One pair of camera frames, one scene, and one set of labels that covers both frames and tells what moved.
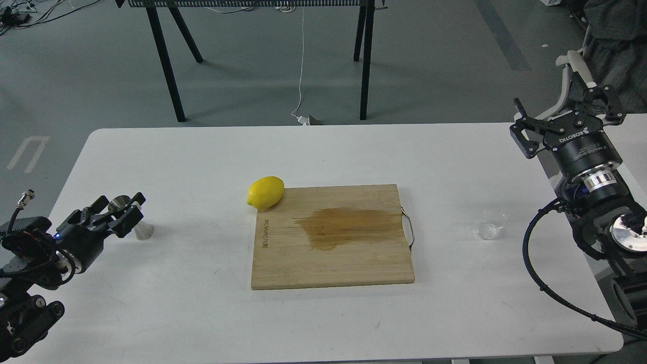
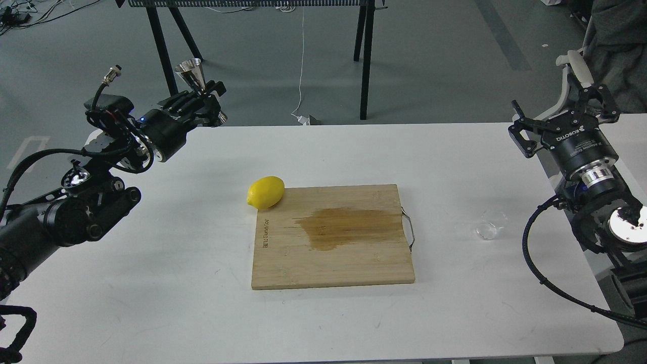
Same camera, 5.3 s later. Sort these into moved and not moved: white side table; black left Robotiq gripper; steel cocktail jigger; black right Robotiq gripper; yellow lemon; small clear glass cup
Moved: steel cocktail jigger; black left Robotiq gripper
Not moved: small clear glass cup; yellow lemon; white side table; black right Robotiq gripper
